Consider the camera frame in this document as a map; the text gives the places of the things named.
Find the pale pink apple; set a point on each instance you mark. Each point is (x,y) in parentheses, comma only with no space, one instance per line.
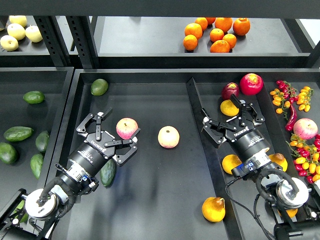
(168,137)

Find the orange front centre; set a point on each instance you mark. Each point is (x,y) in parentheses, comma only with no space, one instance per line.
(220,46)

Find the orange back left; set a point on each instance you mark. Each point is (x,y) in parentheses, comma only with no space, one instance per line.
(203,22)

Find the orange upper left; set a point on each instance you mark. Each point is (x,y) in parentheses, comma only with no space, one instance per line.
(194,29)

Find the orange cherry tomato cluster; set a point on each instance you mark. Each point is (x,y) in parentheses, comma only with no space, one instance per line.
(280,100)

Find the orange front left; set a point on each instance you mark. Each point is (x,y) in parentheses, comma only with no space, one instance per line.
(190,42)

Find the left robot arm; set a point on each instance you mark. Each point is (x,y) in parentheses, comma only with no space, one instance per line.
(34,216)

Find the black metal shelf frame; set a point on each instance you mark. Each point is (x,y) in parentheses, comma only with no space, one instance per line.
(270,9)

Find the green avocado upper left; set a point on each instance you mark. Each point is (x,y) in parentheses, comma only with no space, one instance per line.
(34,97)

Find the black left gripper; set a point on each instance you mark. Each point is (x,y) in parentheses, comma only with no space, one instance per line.
(95,147)

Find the mixed cherry tomato pile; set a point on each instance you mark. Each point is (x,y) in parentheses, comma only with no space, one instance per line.
(306,157)

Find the black tray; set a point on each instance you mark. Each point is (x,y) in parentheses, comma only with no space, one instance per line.
(246,215)
(158,194)
(44,116)

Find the black centre tray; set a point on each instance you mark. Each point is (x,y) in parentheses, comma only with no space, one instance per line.
(158,194)

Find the orange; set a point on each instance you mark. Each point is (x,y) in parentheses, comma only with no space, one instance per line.
(190,42)
(231,39)
(241,26)
(203,22)
(216,34)
(220,46)
(194,29)

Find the black right tray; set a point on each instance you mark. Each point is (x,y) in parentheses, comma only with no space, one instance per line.
(246,215)

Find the red chili pepper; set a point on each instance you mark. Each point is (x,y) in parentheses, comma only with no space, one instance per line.
(292,119)

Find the orange far right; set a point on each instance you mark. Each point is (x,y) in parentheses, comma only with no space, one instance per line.
(241,26)

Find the bright red apple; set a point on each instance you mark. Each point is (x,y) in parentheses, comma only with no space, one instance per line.
(251,84)

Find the yellow cherry tomato cluster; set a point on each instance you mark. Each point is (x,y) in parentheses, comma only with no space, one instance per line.
(304,99)

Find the orange front right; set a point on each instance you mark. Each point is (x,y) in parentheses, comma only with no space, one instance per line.
(231,39)

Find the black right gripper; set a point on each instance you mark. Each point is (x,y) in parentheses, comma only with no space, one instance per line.
(245,140)

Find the pink red apple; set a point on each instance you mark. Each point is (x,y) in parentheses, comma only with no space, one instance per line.
(126,127)

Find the green avocado lower edge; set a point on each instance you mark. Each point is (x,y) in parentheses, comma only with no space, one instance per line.
(36,163)

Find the dark purple apple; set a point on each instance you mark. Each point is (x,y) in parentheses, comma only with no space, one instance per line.
(229,89)

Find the dark avocado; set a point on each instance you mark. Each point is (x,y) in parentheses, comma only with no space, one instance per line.
(18,133)
(8,153)

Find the dark green avocado tray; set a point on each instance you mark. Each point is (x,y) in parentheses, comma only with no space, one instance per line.
(107,173)

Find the green avocado tray corner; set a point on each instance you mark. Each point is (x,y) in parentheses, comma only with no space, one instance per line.
(99,87)

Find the yellow pear tray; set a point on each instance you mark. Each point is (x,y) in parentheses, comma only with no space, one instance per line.
(213,209)

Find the pink apple right tray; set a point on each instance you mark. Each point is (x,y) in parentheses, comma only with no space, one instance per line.
(305,128)

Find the black left tray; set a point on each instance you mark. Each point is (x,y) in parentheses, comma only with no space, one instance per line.
(44,116)

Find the dark avocado tray edge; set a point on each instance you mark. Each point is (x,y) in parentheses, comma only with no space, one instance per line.
(42,141)

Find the dark avocado left middle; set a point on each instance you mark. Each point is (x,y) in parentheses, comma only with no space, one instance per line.
(18,133)

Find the dark avocado far left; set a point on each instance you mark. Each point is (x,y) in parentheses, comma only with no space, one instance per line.
(8,153)

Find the orange back large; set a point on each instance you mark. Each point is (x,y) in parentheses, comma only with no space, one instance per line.
(223,23)

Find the yellow pear behind wrist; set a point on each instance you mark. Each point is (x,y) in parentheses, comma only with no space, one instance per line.
(279,159)

